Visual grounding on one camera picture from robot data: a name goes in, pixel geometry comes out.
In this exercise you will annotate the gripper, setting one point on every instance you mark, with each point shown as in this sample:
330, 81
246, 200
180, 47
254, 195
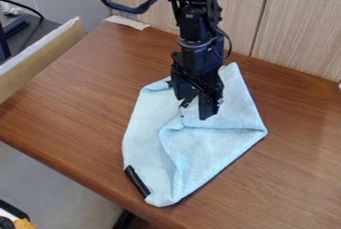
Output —
195, 82

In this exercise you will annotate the cardboard box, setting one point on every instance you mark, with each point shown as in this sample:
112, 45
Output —
35, 57

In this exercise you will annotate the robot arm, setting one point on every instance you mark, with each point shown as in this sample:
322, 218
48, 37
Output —
195, 10

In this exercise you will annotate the light blue cloth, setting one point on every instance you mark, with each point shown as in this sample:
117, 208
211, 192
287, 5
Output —
195, 146

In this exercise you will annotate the white paper slip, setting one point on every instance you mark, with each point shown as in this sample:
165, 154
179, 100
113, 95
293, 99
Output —
126, 22

